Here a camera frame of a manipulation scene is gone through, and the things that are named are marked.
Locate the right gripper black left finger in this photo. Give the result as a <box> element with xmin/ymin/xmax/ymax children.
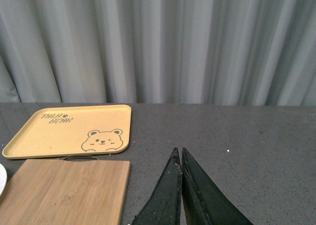
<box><xmin>132</xmin><ymin>148</ymin><xmax>182</xmax><ymax>225</ymax></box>

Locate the grey curtain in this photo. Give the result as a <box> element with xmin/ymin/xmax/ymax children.
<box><xmin>0</xmin><ymin>0</ymin><xmax>316</xmax><ymax>106</ymax></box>

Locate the white round plate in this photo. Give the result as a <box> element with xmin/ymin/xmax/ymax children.
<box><xmin>0</xmin><ymin>164</ymin><xmax>7</xmax><ymax>195</ymax></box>

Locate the wooden cutting board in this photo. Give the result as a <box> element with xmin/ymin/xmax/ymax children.
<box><xmin>0</xmin><ymin>159</ymin><xmax>130</xmax><ymax>225</ymax></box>

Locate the yellow bear tray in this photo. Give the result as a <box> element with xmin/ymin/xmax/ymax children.
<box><xmin>2</xmin><ymin>105</ymin><xmax>132</xmax><ymax>159</ymax></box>

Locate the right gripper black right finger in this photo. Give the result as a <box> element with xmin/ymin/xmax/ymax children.
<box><xmin>182</xmin><ymin>147</ymin><xmax>254</xmax><ymax>225</ymax></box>

